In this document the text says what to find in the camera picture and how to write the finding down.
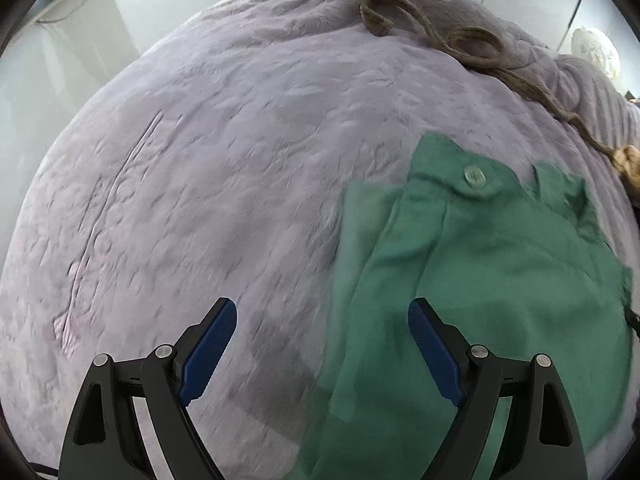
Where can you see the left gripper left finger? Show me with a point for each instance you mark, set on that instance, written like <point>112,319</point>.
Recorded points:
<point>103,438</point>

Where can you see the lavender quilted bedspread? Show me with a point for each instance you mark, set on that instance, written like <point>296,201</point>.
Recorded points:
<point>217,165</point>

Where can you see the beige striped garment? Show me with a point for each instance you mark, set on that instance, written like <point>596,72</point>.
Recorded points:
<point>626,161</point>

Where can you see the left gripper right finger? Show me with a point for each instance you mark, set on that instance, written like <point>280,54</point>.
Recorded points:
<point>541,439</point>

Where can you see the green work jacket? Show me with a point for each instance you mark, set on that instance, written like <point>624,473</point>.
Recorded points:
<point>522,268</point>

